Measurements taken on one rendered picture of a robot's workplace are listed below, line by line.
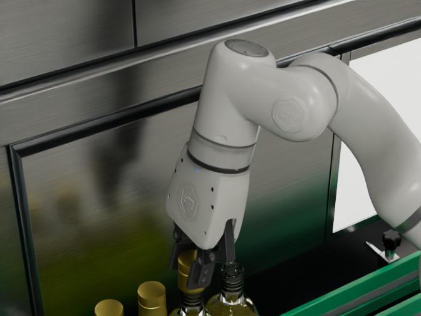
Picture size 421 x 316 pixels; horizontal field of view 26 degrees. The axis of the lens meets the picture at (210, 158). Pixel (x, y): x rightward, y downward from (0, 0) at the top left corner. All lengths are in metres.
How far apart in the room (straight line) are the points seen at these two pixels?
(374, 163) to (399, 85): 0.37
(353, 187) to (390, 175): 0.45
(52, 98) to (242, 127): 0.22
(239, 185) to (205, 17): 0.23
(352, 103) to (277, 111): 0.13
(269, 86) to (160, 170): 0.27
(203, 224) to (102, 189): 0.17
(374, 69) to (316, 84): 0.39
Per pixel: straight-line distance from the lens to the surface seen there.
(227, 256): 1.05
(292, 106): 0.94
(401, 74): 1.38
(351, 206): 1.46
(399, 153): 1.01
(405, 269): 1.49
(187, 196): 1.06
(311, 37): 1.23
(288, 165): 1.31
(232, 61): 0.97
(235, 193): 1.03
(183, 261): 1.11
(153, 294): 1.10
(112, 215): 1.18
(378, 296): 1.49
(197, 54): 1.13
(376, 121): 1.04
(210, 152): 1.01
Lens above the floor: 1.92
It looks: 35 degrees down
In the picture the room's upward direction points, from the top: straight up
